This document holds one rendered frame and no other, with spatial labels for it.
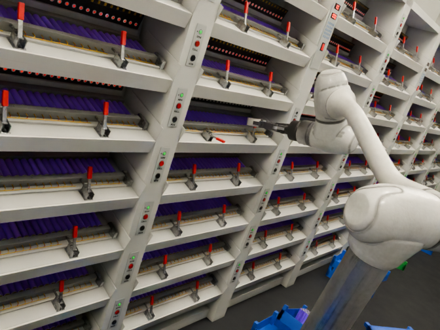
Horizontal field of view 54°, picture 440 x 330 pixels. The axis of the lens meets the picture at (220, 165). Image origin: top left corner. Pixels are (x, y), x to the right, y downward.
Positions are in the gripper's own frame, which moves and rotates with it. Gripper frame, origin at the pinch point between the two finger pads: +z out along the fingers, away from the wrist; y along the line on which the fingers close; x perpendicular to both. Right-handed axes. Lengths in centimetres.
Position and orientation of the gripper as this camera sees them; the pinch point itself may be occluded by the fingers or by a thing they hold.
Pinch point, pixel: (256, 122)
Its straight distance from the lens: 171.1
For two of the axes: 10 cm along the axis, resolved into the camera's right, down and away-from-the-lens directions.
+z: -7.6, -2.2, 6.2
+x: 1.6, -9.7, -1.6
